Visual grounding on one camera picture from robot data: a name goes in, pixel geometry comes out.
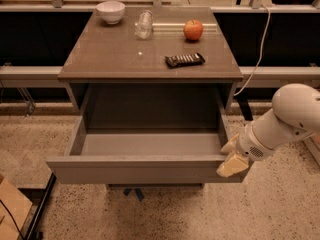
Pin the clear glass jar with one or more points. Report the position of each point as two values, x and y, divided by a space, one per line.
143 27

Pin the grey drawer cabinet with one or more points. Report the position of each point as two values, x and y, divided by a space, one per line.
109 54

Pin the blue tape cross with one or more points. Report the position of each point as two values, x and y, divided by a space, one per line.
138 192

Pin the grey top drawer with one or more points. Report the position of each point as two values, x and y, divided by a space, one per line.
147 134

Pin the black snack bar wrapper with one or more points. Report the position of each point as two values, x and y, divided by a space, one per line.
184 60

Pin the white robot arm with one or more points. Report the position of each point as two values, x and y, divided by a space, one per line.
294 116

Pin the black metal stand leg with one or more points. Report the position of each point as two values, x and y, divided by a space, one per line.
32 233

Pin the red apple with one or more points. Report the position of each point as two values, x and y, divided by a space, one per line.
193 30

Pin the brown cardboard box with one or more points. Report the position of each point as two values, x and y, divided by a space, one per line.
14 209

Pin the white ceramic bowl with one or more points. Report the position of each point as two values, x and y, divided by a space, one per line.
111 12

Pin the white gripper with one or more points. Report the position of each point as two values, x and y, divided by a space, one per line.
250 145

